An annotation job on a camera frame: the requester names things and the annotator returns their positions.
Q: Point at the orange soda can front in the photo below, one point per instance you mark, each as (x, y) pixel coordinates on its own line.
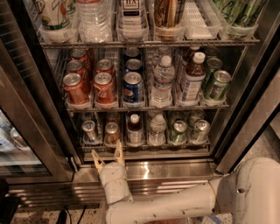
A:
(112, 134)

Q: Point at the green can bottom left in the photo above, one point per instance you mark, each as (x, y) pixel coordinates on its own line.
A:
(177, 132)

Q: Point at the tall brown can top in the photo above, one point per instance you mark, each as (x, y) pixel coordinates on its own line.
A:
(167, 18)

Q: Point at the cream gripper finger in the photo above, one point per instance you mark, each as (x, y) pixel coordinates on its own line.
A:
(119, 158)
(98, 162)

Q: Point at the brown tea bottle bottom shelf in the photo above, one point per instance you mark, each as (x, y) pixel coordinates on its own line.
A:
(135, 130)

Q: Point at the water bottle bottom shelf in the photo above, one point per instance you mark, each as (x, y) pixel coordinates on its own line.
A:
(156, 135)

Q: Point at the clear plastic bin on floor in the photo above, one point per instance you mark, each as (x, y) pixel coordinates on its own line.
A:
(102, 210)

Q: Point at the blue pepsi can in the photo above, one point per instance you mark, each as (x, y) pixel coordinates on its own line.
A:
(133, 87)
(133, 65)

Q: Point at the red cola can front left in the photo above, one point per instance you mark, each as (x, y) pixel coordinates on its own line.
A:
(75, 88)

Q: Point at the slim silver can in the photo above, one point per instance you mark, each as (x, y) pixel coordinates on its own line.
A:
(90, 131)

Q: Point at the red cola can front right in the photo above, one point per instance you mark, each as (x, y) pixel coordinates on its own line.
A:
(104, 87)

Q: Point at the fridge glass door left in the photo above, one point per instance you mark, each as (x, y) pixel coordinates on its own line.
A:
(16, 102)

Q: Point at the green can middle front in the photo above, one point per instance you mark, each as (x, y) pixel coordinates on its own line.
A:
(217, 85)

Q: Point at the clear water bottle top shelf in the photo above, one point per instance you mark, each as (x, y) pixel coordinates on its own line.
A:
(94, 26)

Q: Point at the brown tea bottle shelf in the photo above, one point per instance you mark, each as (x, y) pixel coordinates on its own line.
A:
(135, 130)
(194, 75)

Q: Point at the fridge door right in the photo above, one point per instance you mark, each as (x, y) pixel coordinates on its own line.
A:
(261, 110)

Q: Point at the brown tea bottle middle shelf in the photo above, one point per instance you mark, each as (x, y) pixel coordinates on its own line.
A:
(194, 75)

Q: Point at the tall white green can top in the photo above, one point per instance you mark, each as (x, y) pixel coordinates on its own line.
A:
(55, 14)

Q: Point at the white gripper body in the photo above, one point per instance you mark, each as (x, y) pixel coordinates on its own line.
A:
(111, 171)

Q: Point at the red cola can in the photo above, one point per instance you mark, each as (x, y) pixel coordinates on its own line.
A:
(82, 55)
(77, 66)
(105, 66)
(75, 88)
(104, 87)

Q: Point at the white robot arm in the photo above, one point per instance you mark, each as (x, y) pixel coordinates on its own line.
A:
(251, 193)

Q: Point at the empty white plastic tray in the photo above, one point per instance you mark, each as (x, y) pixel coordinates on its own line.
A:
(200, 20)

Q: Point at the water bottle middle shelf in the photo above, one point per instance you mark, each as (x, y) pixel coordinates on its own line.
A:
(161, 92)

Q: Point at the blue pepsi can front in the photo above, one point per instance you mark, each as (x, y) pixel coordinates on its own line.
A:
(133, 87)

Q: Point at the blue tape cross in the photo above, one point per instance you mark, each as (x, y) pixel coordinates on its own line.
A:
(211, 218)

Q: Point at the green can bottom right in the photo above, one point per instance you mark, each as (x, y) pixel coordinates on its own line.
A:
(200, 132)

